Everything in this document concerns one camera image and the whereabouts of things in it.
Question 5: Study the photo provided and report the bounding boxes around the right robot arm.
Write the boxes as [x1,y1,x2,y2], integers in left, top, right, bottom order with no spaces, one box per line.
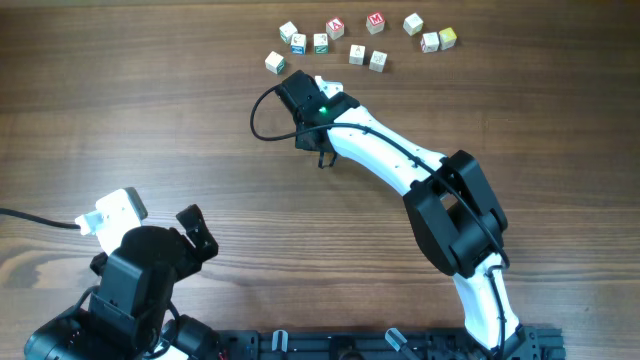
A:
[274,71,520,356]

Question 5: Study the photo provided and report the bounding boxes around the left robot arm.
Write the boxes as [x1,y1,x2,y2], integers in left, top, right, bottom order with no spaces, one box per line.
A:
[24,205,226,360]

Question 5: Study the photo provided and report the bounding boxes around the green corner white block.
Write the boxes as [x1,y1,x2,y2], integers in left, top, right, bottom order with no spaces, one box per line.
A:
[265,51,286,74]

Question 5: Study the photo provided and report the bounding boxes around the green N block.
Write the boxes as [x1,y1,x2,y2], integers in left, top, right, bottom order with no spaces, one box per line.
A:
[313,33,329,54]

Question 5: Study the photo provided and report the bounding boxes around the blue Z block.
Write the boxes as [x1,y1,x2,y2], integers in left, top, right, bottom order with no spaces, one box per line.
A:
[290,33,307,55]

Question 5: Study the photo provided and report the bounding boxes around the bee picture block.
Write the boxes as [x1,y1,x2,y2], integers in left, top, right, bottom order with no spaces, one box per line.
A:
[349,44,366,65]

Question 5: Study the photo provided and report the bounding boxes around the blue D block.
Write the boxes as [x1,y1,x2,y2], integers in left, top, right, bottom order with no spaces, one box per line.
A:
[369,50,387,73]

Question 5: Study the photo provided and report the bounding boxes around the green edge far block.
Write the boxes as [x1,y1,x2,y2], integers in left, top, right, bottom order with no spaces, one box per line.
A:
[279,21,298,44]

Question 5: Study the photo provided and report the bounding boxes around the red A block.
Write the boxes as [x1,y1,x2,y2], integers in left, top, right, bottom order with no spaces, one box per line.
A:
[326,17,345,40]

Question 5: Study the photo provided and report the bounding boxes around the red M block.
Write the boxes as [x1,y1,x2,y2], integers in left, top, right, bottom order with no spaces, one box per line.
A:
[366,12,386,34]

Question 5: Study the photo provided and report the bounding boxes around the plain white block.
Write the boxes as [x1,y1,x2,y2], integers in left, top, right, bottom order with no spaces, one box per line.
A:
[403,13,424,36]

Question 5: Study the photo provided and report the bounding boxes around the red Y block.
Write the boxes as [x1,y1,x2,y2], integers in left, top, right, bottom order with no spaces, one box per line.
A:
[420,32,440,53]

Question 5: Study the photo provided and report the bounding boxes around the yellow top block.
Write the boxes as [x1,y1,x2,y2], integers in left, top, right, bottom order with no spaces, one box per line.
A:
[438,27,457,50]

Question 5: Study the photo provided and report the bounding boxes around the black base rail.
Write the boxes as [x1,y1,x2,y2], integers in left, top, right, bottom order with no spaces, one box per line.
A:
[217,326,567,360]

